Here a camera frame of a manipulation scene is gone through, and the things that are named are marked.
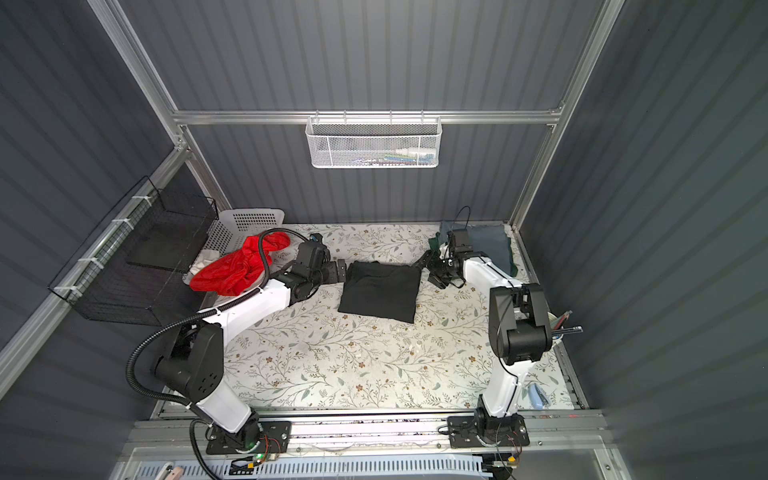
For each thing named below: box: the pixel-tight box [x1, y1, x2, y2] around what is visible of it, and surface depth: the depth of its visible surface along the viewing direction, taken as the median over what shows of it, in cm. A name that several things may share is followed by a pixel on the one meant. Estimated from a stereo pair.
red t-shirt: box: [190, 232, 291, 295], surface depth 95 cm
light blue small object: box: [528, 383, 549, 410], surface depth 79 cm
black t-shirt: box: [338, 260, 421, 324], surface depth 98 cm
